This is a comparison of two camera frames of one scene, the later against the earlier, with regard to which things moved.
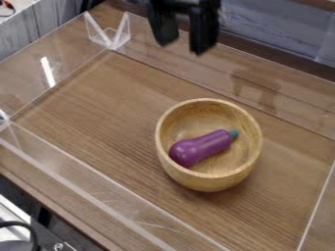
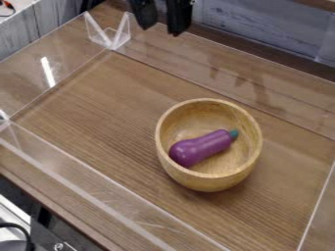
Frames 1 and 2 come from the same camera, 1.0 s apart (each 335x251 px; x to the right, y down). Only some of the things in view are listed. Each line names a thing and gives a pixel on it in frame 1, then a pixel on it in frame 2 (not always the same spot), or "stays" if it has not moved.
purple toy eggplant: [187, 150] stays
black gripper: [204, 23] -> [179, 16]
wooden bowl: [207, 139] stays
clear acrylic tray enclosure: [159, 150] stays
